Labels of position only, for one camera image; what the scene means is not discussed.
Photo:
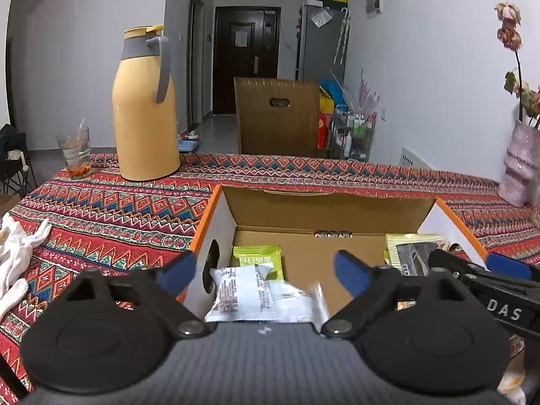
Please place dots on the dark entrance door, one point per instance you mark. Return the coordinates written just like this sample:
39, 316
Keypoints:
265, 93

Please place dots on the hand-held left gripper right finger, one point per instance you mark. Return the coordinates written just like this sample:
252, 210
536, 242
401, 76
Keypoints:
350, 272

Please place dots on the yellow packet with dark window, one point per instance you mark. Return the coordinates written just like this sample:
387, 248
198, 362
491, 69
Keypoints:
400, 249

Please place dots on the grey fridge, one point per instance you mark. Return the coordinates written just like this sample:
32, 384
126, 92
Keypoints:
320, 50

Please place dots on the white paper notice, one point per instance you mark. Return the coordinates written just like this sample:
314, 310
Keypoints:
241, 38

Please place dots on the blue floor tray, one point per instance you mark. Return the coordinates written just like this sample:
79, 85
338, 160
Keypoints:
188, 142

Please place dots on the glass cup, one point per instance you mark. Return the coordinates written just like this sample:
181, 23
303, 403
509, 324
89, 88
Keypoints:
76, 156

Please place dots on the white cotton gloves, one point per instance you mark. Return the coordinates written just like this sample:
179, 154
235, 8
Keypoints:
17, 244

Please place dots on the black folding chair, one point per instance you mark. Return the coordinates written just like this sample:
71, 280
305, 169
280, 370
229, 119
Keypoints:
12, 156

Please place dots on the bunch of dried roses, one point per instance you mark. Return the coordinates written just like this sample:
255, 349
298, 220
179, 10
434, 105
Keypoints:
508, 36

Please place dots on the white folded umbrella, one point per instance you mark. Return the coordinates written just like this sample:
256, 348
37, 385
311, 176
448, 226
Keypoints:
342, 33

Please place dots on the clear plastic bag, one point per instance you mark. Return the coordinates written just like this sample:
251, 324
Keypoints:
320, 17

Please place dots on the green white nut packet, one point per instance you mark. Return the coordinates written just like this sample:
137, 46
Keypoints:
257, 261

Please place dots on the small cardboard box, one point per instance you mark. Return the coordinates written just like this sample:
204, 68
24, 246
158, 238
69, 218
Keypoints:
7, 204

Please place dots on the white leaning board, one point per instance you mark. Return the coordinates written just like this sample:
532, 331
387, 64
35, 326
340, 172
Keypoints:
417, 159

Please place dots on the red patterned tablecloth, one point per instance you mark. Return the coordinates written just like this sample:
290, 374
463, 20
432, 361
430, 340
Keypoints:
126, 219

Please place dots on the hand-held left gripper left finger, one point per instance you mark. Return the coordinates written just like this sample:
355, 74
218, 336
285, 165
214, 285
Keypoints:
179, 272

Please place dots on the pink transparent umbrella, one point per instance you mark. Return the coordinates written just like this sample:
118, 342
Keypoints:
367, 93

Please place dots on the pink textured vase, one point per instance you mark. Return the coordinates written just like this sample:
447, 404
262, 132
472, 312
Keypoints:
519, 164

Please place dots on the yellow bag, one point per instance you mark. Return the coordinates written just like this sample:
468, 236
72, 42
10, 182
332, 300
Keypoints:
325, 104

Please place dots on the red gift box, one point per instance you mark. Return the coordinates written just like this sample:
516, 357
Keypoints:
324, 130

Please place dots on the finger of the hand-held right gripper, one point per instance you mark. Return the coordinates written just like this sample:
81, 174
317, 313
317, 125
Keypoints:
508, 266
451, 263

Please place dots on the grey interior door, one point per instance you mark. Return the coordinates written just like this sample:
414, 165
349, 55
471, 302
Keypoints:
196, 59

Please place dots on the yellow thermos jug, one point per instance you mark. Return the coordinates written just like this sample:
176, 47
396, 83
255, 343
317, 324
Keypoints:
143, 126

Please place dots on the orange cardboard box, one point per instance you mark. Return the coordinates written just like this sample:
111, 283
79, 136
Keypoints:
320, 215

